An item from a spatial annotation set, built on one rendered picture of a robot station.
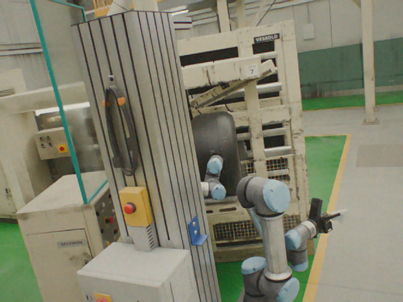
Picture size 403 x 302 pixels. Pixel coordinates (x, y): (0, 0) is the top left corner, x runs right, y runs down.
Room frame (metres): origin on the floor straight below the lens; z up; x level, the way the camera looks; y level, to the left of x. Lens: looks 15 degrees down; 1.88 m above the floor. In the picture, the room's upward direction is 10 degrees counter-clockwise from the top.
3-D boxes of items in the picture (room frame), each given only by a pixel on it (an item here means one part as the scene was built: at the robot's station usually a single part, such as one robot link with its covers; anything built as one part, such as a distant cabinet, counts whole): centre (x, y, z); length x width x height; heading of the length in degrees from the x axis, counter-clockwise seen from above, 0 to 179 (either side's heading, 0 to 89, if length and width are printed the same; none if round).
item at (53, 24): (1.91, 0.55, 1.75); 0.55 x 0.02 x 0.95; 173
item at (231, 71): (2.72, -0.23, 1.71); 0.61 x 0.25 x 0.15; 83
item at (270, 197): (1.32, -0.23, 1.09); 0.15 x 0.12 x 0.55; 37
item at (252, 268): (1.42, -0.16, 0.88); 0.13 x 0.12 x 0.14; 37
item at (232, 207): (2.30, -0.05, 0.84); 0.36 x 0.09 x 0.06; 83
